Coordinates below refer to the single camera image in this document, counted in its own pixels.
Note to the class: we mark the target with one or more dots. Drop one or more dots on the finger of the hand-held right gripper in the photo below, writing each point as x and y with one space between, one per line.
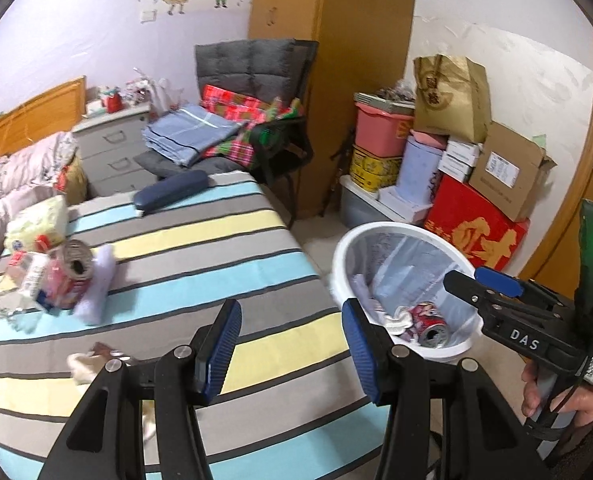
464 286
498 281

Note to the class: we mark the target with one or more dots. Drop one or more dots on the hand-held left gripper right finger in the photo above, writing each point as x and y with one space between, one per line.
359 350

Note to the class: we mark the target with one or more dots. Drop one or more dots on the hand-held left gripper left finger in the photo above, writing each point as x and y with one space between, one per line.
221 350

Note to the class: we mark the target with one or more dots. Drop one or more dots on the white paper tissue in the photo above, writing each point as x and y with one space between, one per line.
399 319

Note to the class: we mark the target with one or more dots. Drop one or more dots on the red drink can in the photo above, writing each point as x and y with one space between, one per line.
429 325
71 267

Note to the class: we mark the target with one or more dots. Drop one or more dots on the white trash bag liner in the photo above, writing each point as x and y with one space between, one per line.
406 260

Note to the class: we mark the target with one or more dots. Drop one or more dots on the white rimmed trash bin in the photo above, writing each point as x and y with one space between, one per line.
340 260

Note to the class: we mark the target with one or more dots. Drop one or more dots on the brown wrapper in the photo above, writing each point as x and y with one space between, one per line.
101 347

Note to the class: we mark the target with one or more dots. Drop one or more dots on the lavender cloth roll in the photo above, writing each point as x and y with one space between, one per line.
96 287

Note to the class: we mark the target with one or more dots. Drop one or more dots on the person's right forearm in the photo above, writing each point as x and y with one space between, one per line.
588 440

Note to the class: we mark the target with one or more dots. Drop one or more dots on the person's right hand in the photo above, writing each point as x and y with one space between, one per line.
531 387

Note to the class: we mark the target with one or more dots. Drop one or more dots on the red gift box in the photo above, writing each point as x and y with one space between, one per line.
476 225

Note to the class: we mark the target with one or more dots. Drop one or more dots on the striped bed cover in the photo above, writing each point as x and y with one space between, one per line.
176 260

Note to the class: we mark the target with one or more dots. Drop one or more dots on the white flat box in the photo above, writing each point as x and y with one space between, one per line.
401 202

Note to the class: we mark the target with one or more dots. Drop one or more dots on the brown cardboard box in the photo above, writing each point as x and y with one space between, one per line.
506 170

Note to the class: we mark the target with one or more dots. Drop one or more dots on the stack of white small boxes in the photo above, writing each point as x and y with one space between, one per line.
456 167

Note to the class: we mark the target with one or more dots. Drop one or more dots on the wooden door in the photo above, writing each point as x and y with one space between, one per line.
571 185

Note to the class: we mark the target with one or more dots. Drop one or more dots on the lilac cylinder box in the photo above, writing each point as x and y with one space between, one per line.
421 172

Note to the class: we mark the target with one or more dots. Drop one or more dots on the clear storage box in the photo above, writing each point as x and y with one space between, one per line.
359 205

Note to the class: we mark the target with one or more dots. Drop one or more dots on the white small carton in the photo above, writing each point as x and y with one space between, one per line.
464 150

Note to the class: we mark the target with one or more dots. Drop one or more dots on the green paper sheet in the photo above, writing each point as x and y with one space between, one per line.
538 139

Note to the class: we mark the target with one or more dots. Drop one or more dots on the yellow printed box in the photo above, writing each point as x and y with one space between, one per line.
374 167

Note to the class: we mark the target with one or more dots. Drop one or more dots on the pink basin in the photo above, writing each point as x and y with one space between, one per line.
429 136

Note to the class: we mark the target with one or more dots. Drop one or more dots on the dark blue case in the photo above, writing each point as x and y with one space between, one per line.
171 192

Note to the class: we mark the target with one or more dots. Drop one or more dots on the dark folded umbrella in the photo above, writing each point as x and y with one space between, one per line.
339 170

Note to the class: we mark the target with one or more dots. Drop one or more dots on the pink storage bin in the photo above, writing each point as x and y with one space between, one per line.
379 130

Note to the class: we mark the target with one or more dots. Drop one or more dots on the gold paper bag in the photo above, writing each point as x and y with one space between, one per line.
451 100

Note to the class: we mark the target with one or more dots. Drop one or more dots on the patterned flat box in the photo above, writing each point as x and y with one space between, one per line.
384 97

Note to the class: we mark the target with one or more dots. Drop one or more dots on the grey padded chair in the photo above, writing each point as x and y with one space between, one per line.
281 147

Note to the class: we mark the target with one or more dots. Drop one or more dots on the blue folded cloth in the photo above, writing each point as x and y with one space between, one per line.
186 132

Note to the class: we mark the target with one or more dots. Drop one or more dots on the green tissue pack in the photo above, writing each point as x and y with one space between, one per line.
36 220

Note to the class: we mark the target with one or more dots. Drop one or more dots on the yellow patterned pillow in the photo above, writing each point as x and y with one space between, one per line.
74 177

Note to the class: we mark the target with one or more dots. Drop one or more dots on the red plaid cloth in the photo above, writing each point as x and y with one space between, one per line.
236 120

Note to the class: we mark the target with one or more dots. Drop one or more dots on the grey nightstand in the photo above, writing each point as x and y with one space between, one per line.
111 145

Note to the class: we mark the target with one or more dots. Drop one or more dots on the wooden wardrobe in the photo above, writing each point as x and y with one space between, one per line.
356 60

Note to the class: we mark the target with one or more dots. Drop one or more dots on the clear plastic bag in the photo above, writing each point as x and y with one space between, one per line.
171 97

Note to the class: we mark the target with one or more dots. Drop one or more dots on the pink quilt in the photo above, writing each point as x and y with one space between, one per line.
21 170

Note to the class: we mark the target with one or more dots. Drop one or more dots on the red cup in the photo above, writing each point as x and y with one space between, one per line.
112 101

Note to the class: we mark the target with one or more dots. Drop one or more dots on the grey quilted cushion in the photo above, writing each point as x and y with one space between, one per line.
246 65

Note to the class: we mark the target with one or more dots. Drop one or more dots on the wooden headboard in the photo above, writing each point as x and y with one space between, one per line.
31 115

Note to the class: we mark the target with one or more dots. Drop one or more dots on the white wall switch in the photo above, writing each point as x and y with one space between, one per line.
148 15

